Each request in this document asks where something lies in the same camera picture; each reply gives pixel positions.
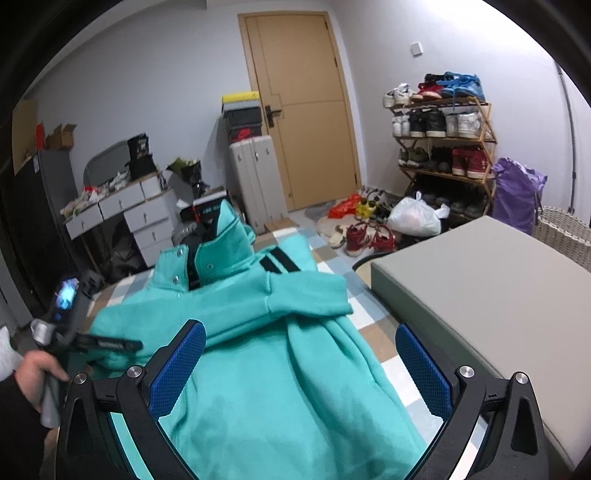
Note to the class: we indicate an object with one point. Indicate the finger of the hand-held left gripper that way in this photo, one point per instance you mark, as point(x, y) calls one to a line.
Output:
point(111, 344)

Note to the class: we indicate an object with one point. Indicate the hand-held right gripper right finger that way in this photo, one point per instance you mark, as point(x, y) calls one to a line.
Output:
point(422, 369)

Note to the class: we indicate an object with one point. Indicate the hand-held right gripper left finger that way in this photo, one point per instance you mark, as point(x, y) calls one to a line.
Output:
point(180, 369)

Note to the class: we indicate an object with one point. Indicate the teal sweatshirt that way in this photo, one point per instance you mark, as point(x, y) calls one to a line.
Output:
point(277, 360)

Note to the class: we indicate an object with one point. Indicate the person's left forearm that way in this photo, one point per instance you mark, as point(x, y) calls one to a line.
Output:
point(16, 434)

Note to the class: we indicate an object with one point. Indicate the person's left hand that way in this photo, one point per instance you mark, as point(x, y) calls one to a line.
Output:
point(34, 374)

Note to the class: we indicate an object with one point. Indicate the checkered blanket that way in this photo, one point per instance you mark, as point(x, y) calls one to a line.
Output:
point(369, 332)

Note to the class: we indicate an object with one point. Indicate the dark grey tall cabinet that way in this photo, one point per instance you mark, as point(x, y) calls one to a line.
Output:
point(41, 221)

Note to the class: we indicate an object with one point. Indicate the grey cushion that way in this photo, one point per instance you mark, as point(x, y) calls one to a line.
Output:
point(485, 286)

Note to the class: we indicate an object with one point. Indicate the white drawer unit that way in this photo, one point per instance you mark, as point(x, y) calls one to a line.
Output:
point(138, 217)

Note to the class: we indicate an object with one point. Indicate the pile of packets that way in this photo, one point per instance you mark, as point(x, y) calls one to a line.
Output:
point(92, 194)

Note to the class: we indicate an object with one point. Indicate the silver suitcase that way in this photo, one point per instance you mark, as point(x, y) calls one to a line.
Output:
point(182, 233)

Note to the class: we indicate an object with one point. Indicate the red sneaker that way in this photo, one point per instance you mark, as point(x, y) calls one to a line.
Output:
point(358, 240)
point(383, 240)

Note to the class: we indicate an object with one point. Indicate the grey oval mirror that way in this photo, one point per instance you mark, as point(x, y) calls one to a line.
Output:
point(104, 164)

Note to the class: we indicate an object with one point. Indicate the white plastic bag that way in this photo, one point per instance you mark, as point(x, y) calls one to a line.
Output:
point(413, 217)

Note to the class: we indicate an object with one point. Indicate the beige slippers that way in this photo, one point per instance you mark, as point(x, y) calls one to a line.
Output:
point(336, 235)

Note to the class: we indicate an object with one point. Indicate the black bag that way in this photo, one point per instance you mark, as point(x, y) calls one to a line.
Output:
point(141, 159)

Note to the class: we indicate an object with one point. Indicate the black box with red stripe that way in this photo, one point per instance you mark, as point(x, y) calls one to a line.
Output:
point(205, 207)

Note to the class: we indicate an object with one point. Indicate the small cardboard boxes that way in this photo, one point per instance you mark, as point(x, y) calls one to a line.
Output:
point(60, 136)

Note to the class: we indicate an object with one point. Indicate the yellow shoes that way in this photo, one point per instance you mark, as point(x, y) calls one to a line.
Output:
point(364, 210)

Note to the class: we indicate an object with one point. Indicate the flat cardboard piece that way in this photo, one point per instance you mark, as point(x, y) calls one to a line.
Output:
point(279, 225)

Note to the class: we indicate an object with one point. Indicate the wrapped bouquet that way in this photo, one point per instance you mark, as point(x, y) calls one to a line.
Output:
point(184, 168)

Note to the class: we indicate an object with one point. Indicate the orange plastic bag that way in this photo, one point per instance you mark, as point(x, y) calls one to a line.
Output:
point(344, 207)

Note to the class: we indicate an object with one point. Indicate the grey floor mat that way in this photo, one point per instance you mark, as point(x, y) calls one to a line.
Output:
point(318, 210)

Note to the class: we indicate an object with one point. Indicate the wicker basket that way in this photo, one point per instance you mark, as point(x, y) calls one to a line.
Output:
point(565, 235)

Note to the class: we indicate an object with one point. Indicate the purple bag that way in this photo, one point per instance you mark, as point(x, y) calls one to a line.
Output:
point(517, 194)

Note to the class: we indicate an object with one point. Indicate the tall white cabinet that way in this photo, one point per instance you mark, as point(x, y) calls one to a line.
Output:
point(256, 180)

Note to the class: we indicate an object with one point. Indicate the wooden shoe rack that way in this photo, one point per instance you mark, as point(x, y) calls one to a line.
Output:
point(487, 138)

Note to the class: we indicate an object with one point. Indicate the black shoe box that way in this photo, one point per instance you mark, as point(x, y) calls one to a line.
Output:
point(244, 122)

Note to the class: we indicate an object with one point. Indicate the yellow shoe box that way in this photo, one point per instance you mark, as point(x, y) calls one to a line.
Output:
point(240, 98)

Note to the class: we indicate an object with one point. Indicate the wooden door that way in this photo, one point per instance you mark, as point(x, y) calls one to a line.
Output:
point(304, 92)

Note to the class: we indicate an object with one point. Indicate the wall pipe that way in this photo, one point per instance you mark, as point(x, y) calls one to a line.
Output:
point(571, 138)

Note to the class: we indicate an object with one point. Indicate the white light switch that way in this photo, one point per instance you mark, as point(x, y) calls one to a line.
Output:
point(416, 48)

